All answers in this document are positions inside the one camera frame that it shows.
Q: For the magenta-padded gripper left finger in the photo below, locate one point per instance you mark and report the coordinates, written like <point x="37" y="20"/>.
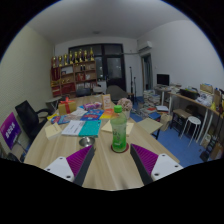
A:
<point x="63" y="166"/>

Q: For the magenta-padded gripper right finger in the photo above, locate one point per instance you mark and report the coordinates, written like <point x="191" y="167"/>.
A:
<point x="163" y="165"/>

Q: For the green tea bottle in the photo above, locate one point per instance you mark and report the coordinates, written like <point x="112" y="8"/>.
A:
<point x="118" y="133"/>

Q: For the small steel cup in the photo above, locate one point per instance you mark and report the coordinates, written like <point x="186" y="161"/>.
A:
<point x="86" y="141"/>

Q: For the pale yellow note block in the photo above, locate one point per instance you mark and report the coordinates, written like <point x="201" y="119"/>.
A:
<point x="53" y="130"/>

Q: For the white booklet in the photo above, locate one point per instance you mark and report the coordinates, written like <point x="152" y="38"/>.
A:
<point x="72" y="127"/>

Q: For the flat round red coaster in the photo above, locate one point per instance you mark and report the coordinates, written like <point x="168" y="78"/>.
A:
<point x="126" y="149"/>

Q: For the teal book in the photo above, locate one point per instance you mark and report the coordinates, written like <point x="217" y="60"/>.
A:
<point x="90" y="128"/>

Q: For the white round stool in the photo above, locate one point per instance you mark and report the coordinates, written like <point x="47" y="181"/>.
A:
<point x="193" y="120"/>

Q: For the brown wooden stool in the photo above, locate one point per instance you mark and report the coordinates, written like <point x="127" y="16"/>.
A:
<point x="181" y="114"/>

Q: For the pale yellow paper pad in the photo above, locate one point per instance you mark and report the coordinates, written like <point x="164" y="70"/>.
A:
<point x="106" y="128"/>

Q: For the blue printed book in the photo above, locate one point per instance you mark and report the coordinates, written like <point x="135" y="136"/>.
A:
<point x="91" y="115"/>

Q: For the yellow gift box red ribbon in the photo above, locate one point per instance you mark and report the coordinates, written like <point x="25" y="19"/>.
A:
<point x="67" y="107"/>

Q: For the black office chair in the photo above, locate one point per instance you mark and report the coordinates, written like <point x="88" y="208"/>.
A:
<point x="28" y="118"/>

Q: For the pile of books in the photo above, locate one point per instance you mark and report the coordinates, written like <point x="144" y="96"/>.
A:
<point x="151" y="101"/>

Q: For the purple sign board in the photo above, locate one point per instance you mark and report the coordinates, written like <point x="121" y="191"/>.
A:
<point x="10" y="130"/>

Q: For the orange rainbow book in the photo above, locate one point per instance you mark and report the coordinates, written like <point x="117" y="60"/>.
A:
<point x="106" y="115"/>

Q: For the small round white table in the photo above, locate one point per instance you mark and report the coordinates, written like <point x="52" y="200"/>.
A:
<point x="54" y="100"/>

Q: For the pink flowers in pot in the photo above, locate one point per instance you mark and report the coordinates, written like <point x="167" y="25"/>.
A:
<point x="125" y="104"/>

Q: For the long cluttered side desk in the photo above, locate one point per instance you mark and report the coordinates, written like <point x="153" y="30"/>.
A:
<point x="200" y="101"/>

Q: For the orange standing card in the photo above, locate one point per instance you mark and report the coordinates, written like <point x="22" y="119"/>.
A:
<point x="106" y="101"/>

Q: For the black computer monitor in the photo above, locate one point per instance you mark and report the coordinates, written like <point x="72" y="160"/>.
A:
<point x="163" y="79"/>

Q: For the wooden shelf unit with trophies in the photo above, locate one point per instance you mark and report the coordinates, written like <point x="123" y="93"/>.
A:
<point x="71" y="76"/>

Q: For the dark glass double door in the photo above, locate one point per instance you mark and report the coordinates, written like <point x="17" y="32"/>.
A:
<point x="113" y="68"/>

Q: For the white air conditioner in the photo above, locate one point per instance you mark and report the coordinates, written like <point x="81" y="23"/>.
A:
<point x="145" y="46"/>

